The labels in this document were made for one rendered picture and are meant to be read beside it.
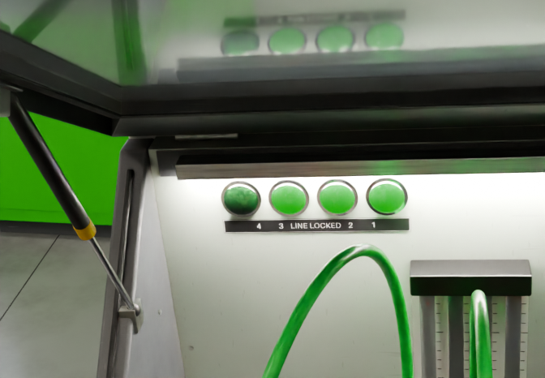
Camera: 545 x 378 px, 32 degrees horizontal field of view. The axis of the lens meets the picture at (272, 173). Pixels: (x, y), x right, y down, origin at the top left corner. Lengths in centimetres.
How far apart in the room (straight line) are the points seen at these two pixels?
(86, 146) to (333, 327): 267
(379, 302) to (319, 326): 9
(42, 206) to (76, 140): 37
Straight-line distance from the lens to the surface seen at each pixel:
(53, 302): 373
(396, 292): 112
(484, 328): 94
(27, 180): 407
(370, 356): 131
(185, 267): 127
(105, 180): 390
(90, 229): 101
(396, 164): 113
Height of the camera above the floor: 193
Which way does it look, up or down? 26 degrees down
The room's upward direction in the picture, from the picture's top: 6 degrees counter-clockwise
